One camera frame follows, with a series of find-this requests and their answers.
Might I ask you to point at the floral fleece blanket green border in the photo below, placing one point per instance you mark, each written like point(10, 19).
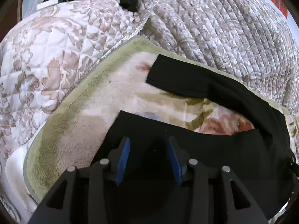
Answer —
point(67, 168)

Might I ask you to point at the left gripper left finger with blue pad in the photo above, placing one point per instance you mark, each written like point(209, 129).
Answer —
point(118, 160)

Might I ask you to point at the quilted floral beige comforter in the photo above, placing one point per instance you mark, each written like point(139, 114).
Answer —
point(247, 39)

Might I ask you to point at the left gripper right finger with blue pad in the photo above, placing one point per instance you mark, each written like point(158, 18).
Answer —
point(178, 158)

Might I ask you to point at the black pants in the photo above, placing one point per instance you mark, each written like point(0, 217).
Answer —
point(215, 117)

